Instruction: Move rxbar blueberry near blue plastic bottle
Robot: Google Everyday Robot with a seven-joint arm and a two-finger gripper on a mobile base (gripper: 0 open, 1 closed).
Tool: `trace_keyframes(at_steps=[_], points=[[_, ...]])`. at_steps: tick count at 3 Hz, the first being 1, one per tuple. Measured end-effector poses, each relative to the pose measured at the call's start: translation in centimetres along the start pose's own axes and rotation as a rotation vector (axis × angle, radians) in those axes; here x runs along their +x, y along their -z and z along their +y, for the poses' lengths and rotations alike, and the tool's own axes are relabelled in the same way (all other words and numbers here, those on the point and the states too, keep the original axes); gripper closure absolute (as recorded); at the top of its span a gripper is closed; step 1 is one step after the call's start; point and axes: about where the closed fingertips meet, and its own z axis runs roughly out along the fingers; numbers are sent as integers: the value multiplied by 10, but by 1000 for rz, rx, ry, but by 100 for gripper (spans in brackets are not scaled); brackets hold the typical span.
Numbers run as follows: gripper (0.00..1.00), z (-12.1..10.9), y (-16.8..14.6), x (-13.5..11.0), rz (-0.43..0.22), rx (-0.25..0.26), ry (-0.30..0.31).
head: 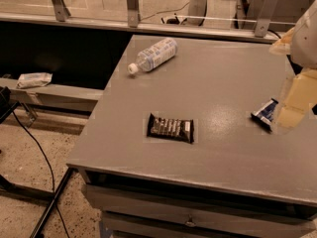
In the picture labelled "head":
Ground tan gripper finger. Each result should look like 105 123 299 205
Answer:
275 68 317 129
269 28 295 56

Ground blue rxbar blueberry bar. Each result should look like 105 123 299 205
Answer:
251 98 278 131

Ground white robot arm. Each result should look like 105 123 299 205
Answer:
269 0 317 131

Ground clear blue plastic bottle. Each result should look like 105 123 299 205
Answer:
127 38 177 75

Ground black snack bar wrapper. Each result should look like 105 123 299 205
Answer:
147 113 194 144

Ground grey metal shelf beam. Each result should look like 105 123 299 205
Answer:
0 78 103 112

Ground black device at left edge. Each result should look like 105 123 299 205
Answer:
0 86 19 124

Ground black stand leg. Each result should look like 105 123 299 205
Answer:
30 169 73 238

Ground metal rail bracket right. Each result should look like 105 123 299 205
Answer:
255 0 278 38

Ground metal rail bracket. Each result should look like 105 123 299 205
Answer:
126 0 140 28
52 0 70 22
255 0 278 38

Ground grey drawer with handle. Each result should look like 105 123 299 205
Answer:
83 184 316 238

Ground metal rail bracket middle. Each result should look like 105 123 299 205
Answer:
126 0 140 28

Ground metal rail bracket left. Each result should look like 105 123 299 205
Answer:
52 0 70 22

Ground black floor cable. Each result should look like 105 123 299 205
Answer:
11 111 71 238

